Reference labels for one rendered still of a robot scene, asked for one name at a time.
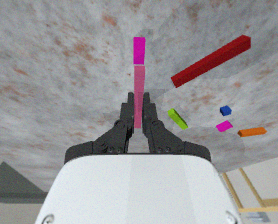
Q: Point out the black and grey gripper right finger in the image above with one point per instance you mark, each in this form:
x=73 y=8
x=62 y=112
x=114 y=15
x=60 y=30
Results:
x=161 y=140

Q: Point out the pink rod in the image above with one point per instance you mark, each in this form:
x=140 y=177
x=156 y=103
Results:
x=139 y=78

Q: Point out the small blue cube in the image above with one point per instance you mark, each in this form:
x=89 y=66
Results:
x=225 y=110

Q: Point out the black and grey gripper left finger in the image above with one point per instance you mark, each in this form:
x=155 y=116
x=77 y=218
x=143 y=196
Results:
x=115 y=140

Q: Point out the orange rod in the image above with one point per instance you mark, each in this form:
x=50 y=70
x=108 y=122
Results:
x=251 y=132

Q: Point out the magenta rod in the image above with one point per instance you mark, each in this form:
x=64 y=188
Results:
x=224 y=126
x=139 y=50

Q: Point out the dark red rod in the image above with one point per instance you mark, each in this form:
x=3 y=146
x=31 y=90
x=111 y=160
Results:
x=223 y=54

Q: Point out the lime green rod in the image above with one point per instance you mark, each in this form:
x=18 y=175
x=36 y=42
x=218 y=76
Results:
x=177 y=119

